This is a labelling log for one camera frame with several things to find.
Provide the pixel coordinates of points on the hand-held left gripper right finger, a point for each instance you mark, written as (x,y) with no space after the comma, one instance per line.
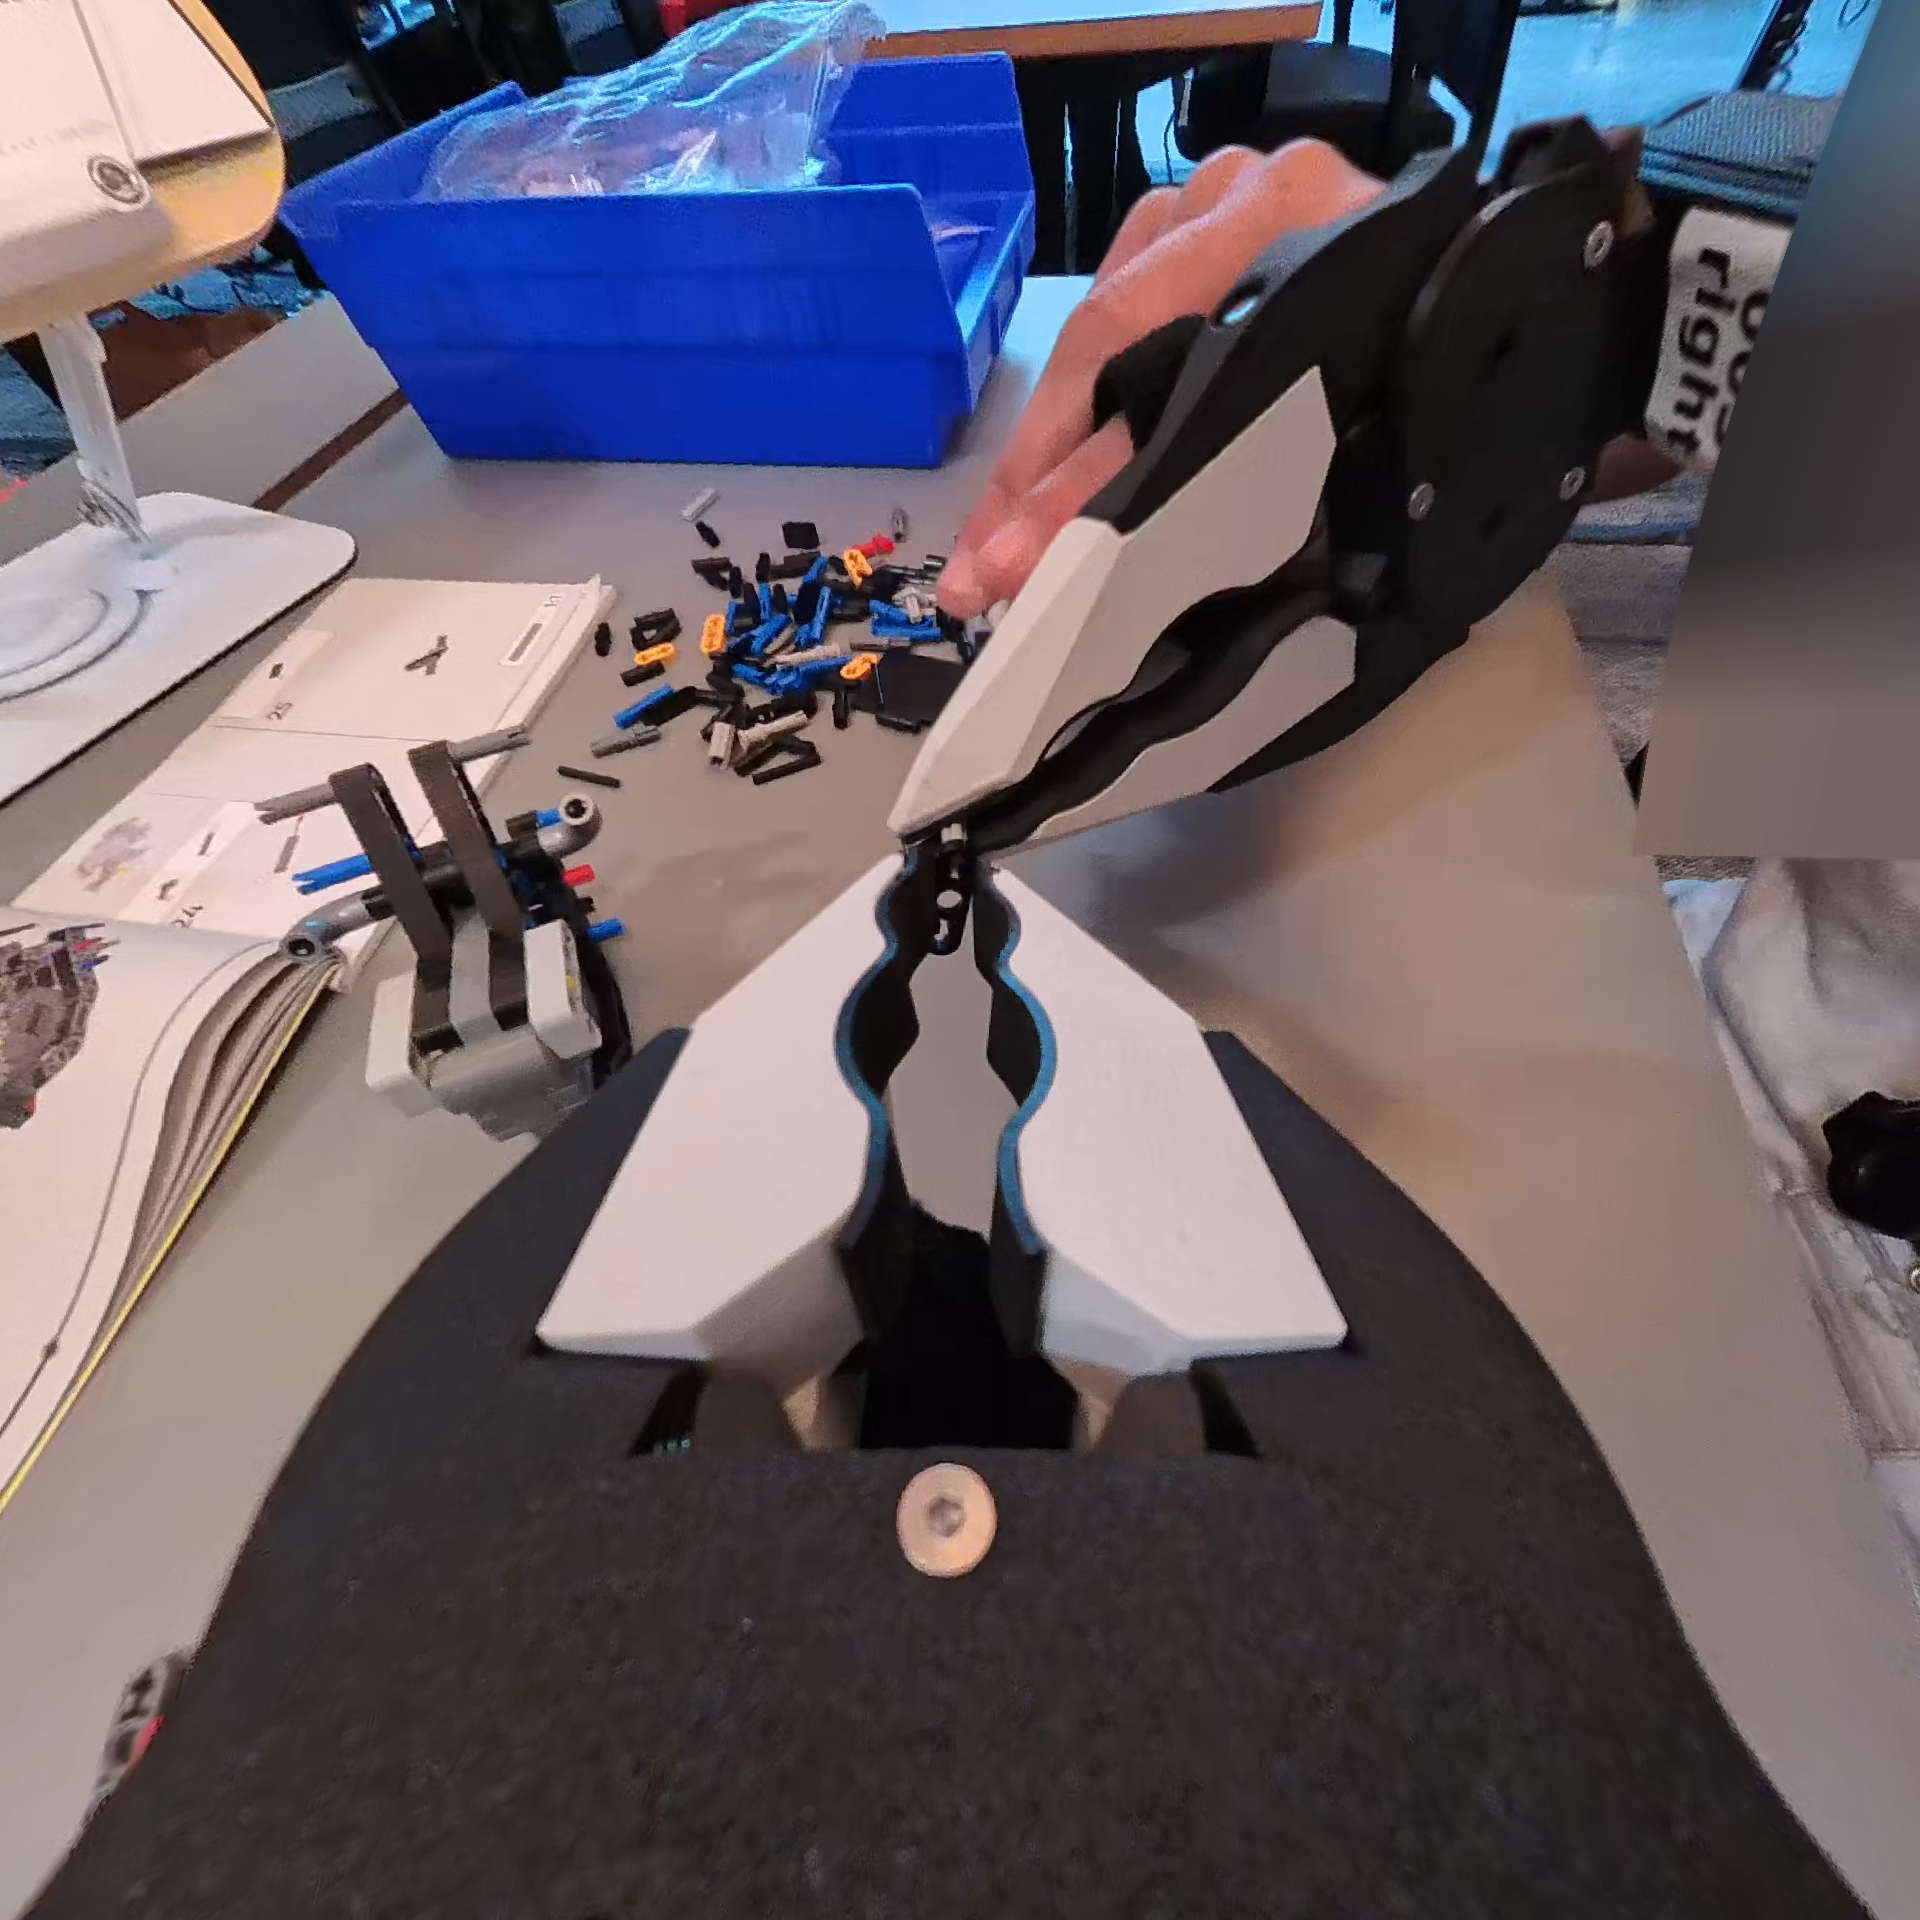
(1172,1201)

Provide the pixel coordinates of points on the partly built lego model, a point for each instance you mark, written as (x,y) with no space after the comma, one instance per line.
(481,990)

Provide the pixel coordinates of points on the person's right hand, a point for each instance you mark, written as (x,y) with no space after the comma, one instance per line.
(1172,255)

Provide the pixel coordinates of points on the small black lego beam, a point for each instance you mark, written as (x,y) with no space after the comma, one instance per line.
(949,892)

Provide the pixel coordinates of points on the wooden document board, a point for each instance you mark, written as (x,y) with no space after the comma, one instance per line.
(263,166)

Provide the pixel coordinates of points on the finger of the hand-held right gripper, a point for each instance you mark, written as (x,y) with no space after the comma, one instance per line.
(1245,705)
(1109,600)

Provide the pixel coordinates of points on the black office chair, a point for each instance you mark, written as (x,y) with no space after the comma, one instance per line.
(1320,100)

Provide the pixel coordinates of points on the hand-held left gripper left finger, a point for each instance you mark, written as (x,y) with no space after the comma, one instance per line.
(721,1201)

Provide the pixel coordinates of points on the lego instruction booklet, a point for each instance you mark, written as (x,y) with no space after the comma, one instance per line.
(149,1080)

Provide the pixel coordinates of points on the blue plastic bin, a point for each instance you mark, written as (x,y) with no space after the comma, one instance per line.
(646,316)

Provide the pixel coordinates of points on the wooden background table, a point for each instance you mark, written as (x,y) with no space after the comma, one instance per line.
(1080,23)

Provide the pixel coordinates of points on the pile of small lego pieces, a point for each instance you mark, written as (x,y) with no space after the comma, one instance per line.
(780,646)

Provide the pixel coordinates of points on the clear plastic bag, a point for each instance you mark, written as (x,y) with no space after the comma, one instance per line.
(662,107)

